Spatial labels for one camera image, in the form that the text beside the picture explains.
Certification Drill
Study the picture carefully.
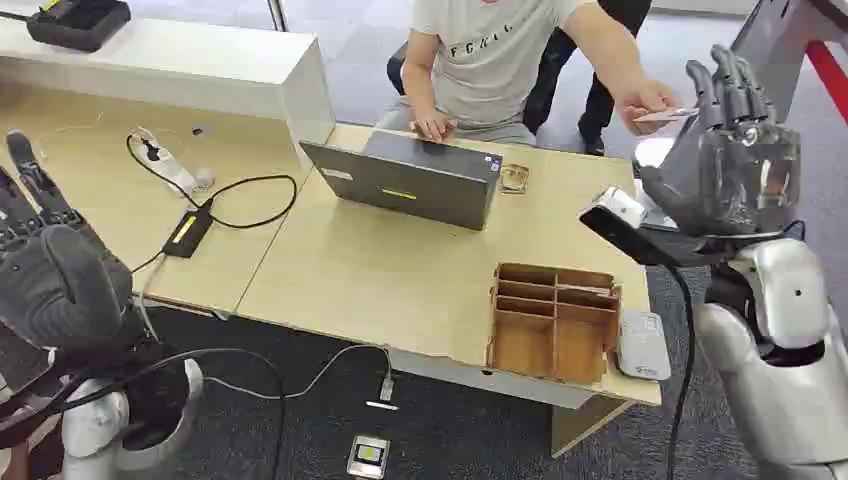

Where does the person's right hand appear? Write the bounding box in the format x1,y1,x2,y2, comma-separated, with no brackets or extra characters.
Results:
409,109,460,144

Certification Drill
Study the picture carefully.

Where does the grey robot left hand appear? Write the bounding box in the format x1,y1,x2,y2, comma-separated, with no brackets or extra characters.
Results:
0,130,146,393

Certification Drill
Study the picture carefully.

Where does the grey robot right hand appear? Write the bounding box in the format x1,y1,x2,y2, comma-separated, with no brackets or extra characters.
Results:
638,44,803,240

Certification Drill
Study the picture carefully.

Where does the person's left hand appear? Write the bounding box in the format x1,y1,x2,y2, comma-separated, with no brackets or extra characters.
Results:
614,79,684,138

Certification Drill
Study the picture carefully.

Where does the white card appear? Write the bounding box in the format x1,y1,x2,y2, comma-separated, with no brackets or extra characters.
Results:
632,106,701,125

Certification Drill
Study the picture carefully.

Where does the standing person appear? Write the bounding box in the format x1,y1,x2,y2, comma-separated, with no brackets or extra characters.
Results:
521,0,654,158

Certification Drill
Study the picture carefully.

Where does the grey laptop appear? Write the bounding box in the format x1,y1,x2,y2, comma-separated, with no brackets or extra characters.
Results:
298,129,505,232

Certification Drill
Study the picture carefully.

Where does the seated person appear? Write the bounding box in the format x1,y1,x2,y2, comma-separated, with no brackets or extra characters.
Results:
376,0,684,147

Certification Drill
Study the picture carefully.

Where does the gold metal clip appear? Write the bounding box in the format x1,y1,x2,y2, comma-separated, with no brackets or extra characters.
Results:
498,162,531,196

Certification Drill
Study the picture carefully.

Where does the black power adapter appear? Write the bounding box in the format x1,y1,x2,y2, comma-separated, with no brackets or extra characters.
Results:
161,205,215,260

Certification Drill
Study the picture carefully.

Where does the red bar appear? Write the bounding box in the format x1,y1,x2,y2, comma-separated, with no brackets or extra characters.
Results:
804,39,848,127

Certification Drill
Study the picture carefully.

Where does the grey panel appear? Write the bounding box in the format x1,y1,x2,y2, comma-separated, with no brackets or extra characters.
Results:
731,0,848,122

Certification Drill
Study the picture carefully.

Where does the white power strip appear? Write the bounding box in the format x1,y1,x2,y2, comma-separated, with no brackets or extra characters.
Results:
129,127,215,197

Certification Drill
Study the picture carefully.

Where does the grey card reader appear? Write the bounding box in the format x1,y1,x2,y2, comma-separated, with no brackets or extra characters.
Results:
616,310,673,383

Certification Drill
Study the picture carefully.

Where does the metal pole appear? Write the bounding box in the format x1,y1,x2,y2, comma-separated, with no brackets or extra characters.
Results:
266,0,290,34

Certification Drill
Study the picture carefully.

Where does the wooden card box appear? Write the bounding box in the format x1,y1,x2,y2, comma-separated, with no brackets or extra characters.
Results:
487,262,623,386

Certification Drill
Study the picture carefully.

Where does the white raised counter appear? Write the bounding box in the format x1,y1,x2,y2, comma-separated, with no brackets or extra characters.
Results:
0,15,337,164

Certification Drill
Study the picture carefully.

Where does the black device on counter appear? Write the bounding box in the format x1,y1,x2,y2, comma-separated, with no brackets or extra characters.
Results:
25,0,132,54

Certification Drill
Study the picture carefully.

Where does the wooden desk leg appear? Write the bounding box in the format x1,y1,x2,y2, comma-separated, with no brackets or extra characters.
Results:
550,394,632,459

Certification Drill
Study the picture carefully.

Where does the small silver device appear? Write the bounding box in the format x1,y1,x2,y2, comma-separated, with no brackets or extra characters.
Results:
345,434,391,480

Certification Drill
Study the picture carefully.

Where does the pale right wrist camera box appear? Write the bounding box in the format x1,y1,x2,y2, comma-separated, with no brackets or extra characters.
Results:
591,186,648,231

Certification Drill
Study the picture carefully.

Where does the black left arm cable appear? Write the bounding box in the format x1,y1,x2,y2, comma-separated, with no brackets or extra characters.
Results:
0,347,290,480

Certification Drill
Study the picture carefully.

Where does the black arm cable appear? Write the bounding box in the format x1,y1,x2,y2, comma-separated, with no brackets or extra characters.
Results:
664,263,698,480
0,347,290,480

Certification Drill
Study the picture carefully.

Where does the black power cable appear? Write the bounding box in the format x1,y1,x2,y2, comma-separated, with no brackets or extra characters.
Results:
125,133,299,276

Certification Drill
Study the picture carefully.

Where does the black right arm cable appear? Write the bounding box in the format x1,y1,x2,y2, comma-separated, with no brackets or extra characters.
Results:
664,263,698,480

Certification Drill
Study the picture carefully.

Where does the grey usb cable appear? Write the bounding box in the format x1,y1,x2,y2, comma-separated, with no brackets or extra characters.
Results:
203,343,396,403

